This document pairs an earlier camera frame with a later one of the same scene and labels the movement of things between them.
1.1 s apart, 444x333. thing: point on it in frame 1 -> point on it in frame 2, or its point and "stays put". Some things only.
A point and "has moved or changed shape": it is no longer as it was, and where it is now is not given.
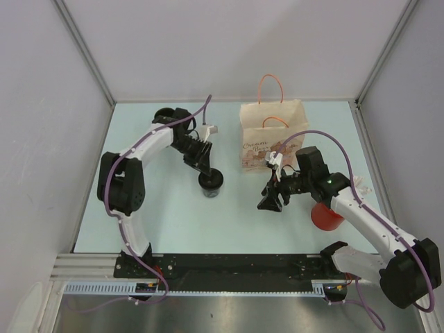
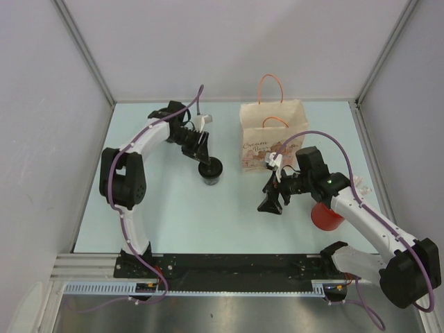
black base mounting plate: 227,271 stays put
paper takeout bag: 268,125 stays put
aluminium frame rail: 84,268 stays put
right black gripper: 272,188 stays put
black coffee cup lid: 213,182 has moved or changed shape
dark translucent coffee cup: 211,193 -> 211,182
